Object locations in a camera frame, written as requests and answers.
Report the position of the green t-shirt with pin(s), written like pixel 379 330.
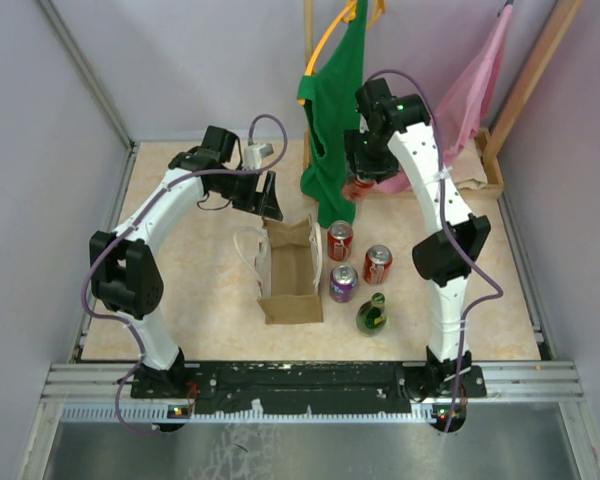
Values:
pixel 328 100

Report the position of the pink shirt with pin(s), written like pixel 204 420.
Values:
pixel 466 104

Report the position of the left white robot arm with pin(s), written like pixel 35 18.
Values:
pixel 124 275

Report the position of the red cola can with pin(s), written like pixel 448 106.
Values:
pixel 356 189
pixel 339 239
pixel 378 261

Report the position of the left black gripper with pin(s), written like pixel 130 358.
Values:
pixel 261 203

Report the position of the beige cloth in tray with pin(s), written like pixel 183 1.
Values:
pixel 467 170

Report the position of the watermelon print canvas bag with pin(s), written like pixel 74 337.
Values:
pixel 287 262

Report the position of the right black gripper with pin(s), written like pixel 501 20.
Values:
pixel 382 169

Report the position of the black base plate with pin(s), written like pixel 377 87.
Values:
pixel 294 388

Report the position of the aluminium rail frame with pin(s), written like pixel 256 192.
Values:
pixel 170 415

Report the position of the wooden tray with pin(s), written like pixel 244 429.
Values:
pixel 495 182

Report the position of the green glass bottle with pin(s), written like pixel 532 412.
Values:
pixel 371 317

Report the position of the wooden rack frame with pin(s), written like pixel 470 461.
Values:
pixel 555 28

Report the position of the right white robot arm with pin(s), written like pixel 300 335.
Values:
pixel 397 135

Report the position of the purple soda can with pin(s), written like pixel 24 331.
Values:
pixel 343 283

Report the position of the yellow clothes hanger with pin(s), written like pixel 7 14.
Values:
pixel 346 15

